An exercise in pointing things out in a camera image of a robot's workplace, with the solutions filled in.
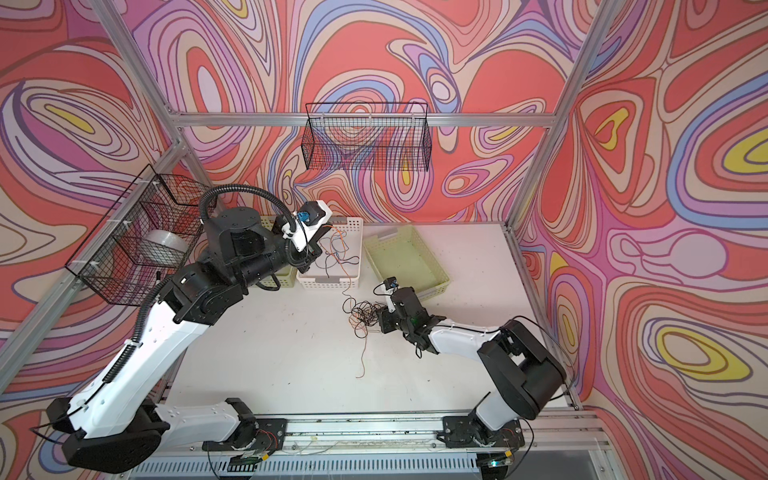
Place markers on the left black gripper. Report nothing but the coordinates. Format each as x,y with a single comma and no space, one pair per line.
307,257

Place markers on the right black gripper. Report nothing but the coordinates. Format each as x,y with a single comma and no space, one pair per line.
385,321

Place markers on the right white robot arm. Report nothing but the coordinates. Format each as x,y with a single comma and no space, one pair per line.
525,375

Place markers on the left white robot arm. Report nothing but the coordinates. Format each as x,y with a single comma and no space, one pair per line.
112,425

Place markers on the white plastic basket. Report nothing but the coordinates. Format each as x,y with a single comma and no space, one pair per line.
339,265

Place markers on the right green plastic basket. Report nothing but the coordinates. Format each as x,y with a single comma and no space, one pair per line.
402,253

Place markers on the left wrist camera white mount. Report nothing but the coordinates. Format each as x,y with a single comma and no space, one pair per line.
308,223

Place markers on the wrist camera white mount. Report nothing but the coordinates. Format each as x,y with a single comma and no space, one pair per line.
391,286
308,223

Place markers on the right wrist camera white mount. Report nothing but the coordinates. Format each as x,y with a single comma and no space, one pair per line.
391,286

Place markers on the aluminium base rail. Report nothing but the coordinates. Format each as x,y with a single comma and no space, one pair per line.
426,431

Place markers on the black wire basket left wall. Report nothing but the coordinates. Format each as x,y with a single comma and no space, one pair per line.
116,262

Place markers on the black wire basket wall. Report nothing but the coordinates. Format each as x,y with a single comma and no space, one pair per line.
367,136
116,262

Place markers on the black wire basket back wall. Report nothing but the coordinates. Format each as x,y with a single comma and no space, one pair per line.
367,136

